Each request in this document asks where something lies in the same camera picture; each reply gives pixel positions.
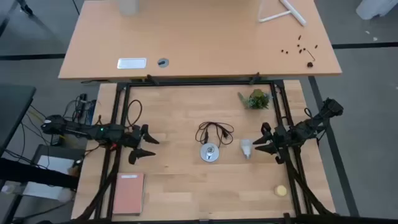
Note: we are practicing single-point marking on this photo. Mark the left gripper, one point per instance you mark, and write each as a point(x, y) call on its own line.
point(132, 137)

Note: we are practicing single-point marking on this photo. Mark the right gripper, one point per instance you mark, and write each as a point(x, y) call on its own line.
point(286, 137)

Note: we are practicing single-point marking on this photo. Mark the white lightbulb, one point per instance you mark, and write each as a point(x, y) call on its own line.
point(246, 147)

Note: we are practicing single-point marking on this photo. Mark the chrome lamp base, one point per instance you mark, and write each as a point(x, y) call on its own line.
point(209, 153)

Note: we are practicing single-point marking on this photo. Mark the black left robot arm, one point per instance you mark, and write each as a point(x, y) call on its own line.
point(77, 130)

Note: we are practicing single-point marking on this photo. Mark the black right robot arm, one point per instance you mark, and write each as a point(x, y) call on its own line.
point(311, 124)

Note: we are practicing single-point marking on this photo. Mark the small potted succulent plant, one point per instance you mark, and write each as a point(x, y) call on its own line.
point(257, 100)

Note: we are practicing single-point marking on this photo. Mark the yellow round disc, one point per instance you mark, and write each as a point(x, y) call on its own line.
point(280, 190)

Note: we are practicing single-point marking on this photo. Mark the pink notebook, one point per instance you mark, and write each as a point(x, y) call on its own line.
point(128, 194)

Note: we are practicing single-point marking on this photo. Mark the silver desk plate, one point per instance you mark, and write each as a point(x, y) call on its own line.
point(132, 63)

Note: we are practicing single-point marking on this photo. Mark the black power adapter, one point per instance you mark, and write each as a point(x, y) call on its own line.
point(56, 141)

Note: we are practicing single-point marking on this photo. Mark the white box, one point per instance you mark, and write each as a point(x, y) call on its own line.
point(53, 163)

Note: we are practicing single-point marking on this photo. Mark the black hex key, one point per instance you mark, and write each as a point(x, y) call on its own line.
point(311, 55)

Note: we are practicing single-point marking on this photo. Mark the light wooden desk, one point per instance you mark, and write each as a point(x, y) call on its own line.
point(199, 37)

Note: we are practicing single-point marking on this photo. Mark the black side table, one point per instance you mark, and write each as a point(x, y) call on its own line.
point(14, 109)

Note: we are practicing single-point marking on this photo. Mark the white stand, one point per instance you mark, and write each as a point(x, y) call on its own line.
point(293, 12)

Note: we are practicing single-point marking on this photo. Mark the white cylinder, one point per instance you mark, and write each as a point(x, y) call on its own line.
point(128, 7)

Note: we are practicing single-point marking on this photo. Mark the white bag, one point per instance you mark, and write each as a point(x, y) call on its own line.
point(373, 7)

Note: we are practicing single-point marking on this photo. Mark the black chair leg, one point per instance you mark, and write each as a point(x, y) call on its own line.
point(25, 7)

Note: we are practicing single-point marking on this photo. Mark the black frame clamp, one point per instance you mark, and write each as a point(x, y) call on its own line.
point(152, 79)

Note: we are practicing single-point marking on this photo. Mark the black aluminium table frame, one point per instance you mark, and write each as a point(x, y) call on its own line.
point(199, 83)

